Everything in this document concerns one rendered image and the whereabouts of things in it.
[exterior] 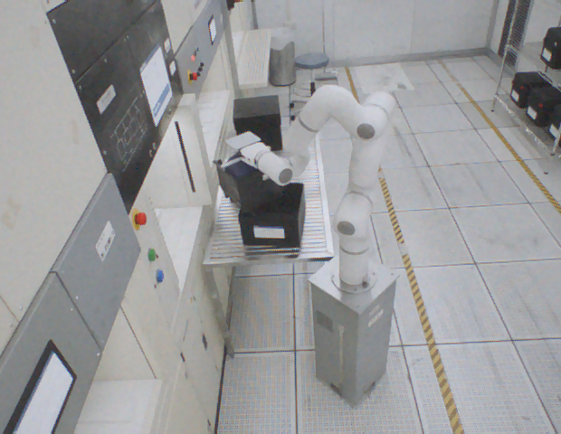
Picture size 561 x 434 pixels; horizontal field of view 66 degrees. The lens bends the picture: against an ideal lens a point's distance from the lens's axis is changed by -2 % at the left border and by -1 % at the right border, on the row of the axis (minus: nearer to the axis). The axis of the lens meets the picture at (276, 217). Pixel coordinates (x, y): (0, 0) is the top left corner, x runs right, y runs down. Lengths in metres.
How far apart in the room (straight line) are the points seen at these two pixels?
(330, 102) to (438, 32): 5.01
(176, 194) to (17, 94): 1.35
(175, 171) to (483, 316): 1.92
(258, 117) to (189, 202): 0.74
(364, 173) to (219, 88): 2.14
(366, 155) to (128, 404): 1.10
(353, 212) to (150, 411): 0.93
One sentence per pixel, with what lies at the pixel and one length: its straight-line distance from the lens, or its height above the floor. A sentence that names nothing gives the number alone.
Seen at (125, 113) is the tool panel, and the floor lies 1.62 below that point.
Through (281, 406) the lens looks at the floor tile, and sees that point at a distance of 2.42.
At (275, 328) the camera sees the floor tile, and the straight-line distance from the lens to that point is 2.69.
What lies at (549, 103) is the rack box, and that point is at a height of 0.41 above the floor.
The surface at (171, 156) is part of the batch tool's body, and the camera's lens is 2.07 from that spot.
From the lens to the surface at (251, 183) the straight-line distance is 1.83.
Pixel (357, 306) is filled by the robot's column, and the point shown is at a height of 0.76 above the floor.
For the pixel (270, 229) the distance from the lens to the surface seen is 1.98.
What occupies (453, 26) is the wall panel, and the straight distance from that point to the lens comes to 6.39.
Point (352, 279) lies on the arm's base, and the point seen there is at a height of 0.80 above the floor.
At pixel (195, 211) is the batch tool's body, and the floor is 0.87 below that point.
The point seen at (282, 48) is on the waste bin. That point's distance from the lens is 5.55.
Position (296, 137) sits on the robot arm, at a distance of 1.51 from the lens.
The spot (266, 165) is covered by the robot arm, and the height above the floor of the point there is 1.27.
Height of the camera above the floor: 2.14
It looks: 38 degrees down
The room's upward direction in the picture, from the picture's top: 7 degrees counter-clockwise
